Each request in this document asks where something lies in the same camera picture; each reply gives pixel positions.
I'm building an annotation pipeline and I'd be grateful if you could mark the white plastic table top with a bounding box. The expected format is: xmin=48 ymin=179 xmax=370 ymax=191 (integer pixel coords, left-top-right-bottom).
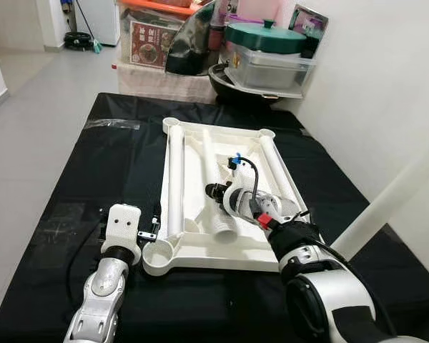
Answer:
xmin=142 ymin=116 xmax=312 ymax=278

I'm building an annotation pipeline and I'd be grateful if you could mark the black table cloth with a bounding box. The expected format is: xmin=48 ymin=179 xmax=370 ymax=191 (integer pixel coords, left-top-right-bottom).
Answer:
xmin=0 ymin=91 xmax=429 ymax=343

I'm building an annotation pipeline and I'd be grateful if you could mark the clear tape strip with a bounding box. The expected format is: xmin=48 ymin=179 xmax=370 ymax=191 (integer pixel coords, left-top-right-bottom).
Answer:
xmin=86 ymin=118 xmax=140 ymax=131

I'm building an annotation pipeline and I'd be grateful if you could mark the black wok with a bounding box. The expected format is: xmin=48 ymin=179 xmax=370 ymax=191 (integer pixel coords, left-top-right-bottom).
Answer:
xmin=209 ymin=63 xmax=287 ymax=106

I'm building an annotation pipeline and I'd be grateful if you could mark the beige patterned cloth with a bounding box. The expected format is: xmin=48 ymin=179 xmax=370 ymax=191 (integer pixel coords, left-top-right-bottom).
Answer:
xmin=114 ymin=61 xmax=219 ymax=103

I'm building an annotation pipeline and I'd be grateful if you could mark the clear plastic container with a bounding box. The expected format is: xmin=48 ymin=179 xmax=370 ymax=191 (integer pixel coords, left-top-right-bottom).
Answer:
xmin=222 ymin=43 xmax=317 ymax=97

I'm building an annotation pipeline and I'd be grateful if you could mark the black plastic bag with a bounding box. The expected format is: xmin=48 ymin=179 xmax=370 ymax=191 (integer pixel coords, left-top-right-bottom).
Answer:
xmin=164 ymin=0 xmax=219 ymax=76

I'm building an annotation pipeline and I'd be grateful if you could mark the green pot with lid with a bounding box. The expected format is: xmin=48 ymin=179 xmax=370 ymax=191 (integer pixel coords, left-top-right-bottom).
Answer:
xmin=224 ymin=19 xmax=308 ymax=52

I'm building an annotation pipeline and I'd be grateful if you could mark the red printed food box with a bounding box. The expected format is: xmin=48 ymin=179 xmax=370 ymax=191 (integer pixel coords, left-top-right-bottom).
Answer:
xmin=129 ymin=19 xmax=178 ymax=69

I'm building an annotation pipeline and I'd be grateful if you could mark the clear storage box orange lid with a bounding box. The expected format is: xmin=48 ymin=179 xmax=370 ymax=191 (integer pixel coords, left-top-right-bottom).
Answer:
xmin=118 ymin=0 xmax=201 ymax=69

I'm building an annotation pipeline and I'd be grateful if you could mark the dark purple printed box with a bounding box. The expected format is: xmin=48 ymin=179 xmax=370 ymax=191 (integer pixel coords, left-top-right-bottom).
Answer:
xmin=290 ymin=4 xmax=328 ymax=58

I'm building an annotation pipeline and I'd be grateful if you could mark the white appliance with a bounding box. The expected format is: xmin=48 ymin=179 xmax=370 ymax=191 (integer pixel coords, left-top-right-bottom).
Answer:
xmin=75 ymin=0 xmax=122 ymax=45

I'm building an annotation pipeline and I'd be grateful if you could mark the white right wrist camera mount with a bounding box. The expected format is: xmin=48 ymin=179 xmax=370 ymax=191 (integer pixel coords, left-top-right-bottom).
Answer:
xmin=225 ymin=159 xmax=252 ymax=190

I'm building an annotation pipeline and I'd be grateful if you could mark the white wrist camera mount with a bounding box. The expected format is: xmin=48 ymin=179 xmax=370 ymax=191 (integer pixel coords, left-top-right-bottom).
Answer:
xmin=225 ymin=159 xmax=252 ymax=190
xmin=102 ymin=204 xmax=142 ymax=264

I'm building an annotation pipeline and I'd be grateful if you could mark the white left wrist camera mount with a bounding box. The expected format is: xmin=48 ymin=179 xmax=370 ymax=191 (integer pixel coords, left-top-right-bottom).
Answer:
xmin=102 ymin=204 xmax=142 ymax=264

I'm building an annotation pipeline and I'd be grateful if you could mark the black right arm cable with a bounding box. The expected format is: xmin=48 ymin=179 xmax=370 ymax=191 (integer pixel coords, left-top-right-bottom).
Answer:
xmin=232 ymin=151 xmax=262 ymax=215

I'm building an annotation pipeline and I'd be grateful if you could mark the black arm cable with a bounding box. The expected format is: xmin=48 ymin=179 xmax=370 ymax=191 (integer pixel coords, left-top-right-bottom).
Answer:
xmin=66 ymin=214 xmax=108 ymax=294
xmin=232 ymin=151 xmax=262 ymax=215

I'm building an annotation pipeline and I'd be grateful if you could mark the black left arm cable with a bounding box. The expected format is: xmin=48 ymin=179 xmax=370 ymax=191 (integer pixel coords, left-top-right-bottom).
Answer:
xmin=66 ymin=214 xmax=108 ymax=294

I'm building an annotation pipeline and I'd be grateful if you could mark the coiled black hose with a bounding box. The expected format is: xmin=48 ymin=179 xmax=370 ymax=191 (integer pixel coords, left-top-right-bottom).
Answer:
xmin=64 ymin=32 xmax=94 ymax=51

